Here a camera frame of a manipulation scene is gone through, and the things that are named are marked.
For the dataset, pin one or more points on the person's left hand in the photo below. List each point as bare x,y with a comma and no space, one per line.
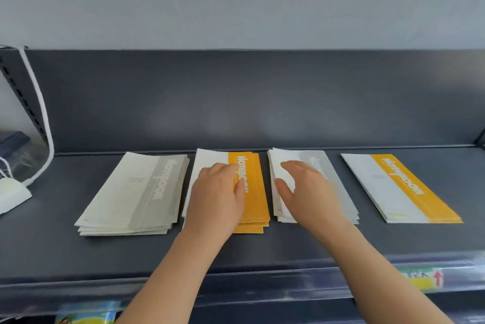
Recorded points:
212,206

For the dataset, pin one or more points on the person's right hand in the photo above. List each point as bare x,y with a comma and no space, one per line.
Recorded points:
318,202

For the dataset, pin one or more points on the small orange notebook stack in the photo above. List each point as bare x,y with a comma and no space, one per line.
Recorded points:
398,187
254,191

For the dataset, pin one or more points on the small grey notebook stack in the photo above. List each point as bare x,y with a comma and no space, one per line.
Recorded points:
129,195
276,164

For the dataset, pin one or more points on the person's right forearm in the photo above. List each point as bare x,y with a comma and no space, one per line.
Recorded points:
390,286

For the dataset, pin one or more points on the person's left forearm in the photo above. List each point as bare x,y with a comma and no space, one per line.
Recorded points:
170,289

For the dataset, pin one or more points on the dark grey back panel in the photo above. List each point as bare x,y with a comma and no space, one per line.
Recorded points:
265,100

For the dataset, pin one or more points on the green pink shelf card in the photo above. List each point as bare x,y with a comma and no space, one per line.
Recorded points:
422,279

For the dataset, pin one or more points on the yellow blue snack packet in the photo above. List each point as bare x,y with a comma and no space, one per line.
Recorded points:
87,314

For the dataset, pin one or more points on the slotted dark metal upright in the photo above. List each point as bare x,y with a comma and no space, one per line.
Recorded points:
481,142
22,92

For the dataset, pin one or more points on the white power strip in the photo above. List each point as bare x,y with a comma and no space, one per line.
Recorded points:
13,193

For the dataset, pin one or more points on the clear plastic price rail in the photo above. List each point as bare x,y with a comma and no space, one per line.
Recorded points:
265,289

